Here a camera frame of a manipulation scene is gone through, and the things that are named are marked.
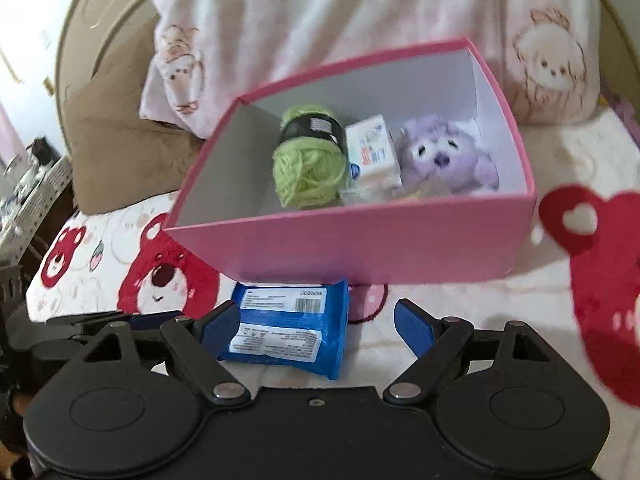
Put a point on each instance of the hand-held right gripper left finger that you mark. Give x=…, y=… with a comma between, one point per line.
x=220, y=327

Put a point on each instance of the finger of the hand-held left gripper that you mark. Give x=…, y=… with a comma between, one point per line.
x=150, y=320

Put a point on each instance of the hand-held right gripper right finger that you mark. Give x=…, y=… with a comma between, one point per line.
x=412, y=327

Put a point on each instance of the blue wet wipes packet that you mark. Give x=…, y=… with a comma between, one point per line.
x=295, y=320

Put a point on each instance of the pink cardboard box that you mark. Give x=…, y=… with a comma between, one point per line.
x=350, y=245

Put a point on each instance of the green yarn ball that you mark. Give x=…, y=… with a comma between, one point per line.
x=305, y=175

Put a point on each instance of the white tissue packet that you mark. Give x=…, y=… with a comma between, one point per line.
x=372, y=155

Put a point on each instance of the white red bear blanket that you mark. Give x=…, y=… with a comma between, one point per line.
x=500, y=305

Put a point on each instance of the white perforated basket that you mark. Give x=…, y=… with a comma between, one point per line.
x=45, y=185

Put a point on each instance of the small dark object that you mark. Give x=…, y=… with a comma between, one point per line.
x=40, y=152

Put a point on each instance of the clear plastic packet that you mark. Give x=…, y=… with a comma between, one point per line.
x=360, y=195

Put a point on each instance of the purple plush toy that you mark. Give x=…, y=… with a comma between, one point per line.
x=445, y=155

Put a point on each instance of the brown pillow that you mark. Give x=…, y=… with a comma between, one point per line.
x=115, y=135

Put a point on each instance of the beige headboard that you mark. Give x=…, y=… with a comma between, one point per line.
x=80, y=35

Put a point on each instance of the pink bear print pillow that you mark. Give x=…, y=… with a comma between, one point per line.
x=325, y=10

